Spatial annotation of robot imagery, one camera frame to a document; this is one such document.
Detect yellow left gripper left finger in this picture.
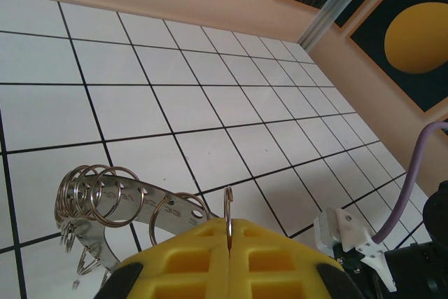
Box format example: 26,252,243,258
96,218,230,299

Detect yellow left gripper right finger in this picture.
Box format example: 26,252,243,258
227,218,365,299

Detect aluminium corner post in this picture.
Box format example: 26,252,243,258
300,0,368,50

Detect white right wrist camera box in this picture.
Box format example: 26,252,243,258
313,207,396,293

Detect round metal key ring disc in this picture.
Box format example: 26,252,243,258
54,164,225,286

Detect small metal split ring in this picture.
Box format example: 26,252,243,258
223,186,235,253

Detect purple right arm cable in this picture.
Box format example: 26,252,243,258
374,122,448,244

